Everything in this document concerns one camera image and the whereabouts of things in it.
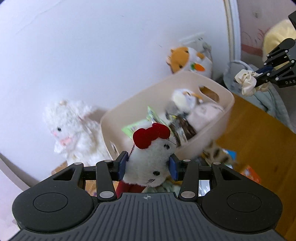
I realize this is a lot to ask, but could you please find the beige plastic storage bin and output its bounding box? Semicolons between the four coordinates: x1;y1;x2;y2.
101;71;234;159

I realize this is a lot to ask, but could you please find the leopard print plush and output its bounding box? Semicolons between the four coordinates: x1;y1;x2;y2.
202;141;226;165

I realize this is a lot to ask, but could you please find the green snack packet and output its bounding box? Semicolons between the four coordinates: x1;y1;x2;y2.
121;106;167;138

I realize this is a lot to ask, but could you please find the white wall socket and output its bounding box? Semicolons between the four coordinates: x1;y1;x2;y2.
179;32;205;45

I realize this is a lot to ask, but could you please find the grey blanket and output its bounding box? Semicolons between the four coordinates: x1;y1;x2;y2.
223;60;294;132

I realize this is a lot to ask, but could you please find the white fluffy plush toy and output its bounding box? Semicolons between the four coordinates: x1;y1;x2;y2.
43;100;110;166

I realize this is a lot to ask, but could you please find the grey white snack packet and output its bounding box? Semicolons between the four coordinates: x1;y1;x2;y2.
165;110;197;147

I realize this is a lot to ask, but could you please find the yellow pillow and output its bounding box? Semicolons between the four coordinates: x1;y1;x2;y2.
262;19;296;62

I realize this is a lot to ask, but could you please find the white kitty plush red bow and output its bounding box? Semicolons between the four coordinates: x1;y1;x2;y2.
116;123;176;197

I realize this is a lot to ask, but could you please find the small grey white plush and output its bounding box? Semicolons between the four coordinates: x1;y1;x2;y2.
171;89;204;113

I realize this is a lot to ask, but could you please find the orange white hamster plush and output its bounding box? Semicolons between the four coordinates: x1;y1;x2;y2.
166;47;212;78

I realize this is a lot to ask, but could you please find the blue cartoon tissue pack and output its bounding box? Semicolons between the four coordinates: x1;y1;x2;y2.
222;149;237;166

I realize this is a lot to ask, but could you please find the cream fabric scrunchie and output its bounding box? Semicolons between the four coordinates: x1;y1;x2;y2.
234;69;269;96

